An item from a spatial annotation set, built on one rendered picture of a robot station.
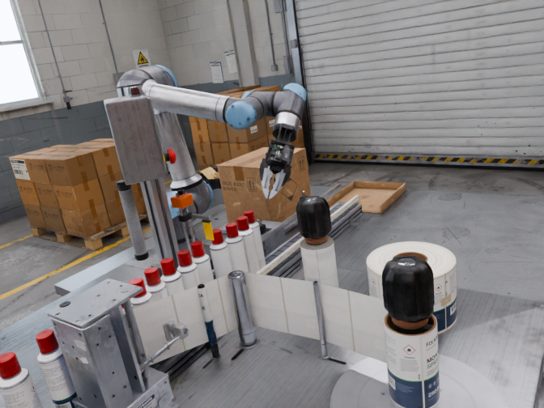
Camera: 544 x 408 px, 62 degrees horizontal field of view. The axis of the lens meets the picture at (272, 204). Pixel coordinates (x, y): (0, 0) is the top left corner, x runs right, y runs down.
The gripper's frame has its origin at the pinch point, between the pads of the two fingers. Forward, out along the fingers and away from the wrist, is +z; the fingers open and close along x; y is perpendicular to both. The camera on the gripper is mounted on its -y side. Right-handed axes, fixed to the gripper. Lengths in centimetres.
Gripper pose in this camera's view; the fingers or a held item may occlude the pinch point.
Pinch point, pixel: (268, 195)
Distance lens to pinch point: 128.9
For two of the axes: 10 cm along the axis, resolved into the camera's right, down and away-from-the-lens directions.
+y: 1.4, -3.4, -9.3
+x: 9.6, 2.6, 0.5
